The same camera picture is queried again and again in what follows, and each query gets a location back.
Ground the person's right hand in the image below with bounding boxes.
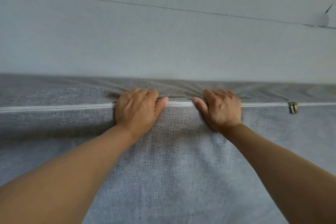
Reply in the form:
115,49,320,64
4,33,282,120
192,89,242,135

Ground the person's right forearm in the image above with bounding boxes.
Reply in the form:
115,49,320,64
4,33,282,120
223,123,336,224

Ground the person's left hand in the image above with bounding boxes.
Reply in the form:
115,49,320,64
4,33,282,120
114,87,169,140

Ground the long grey sofa cushion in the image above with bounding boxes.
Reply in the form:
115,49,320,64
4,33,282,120
0,73,336,224

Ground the person's left forearm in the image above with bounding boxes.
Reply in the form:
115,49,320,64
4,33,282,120
0,124,138,224

